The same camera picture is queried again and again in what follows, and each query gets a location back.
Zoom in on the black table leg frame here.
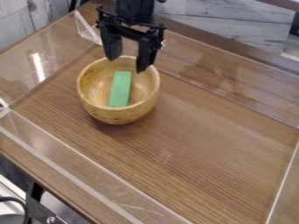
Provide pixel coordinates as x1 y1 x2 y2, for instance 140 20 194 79
25 182 67 224

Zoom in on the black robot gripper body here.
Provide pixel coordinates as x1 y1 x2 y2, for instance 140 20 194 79
97 0 166 48

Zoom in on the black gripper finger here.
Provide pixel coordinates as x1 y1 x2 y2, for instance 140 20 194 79
100 27 123 60
136 38 159 73

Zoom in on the black cable on floor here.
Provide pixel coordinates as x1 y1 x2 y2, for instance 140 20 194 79
0 196 31 224

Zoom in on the clear acrylic corner bracket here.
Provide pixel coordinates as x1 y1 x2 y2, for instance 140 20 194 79
73 10 103 46

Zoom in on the green rectangular block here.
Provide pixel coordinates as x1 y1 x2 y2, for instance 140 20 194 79
107 71 132 107

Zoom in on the brown wooden bowl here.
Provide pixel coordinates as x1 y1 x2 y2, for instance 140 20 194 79
76 56 160 124

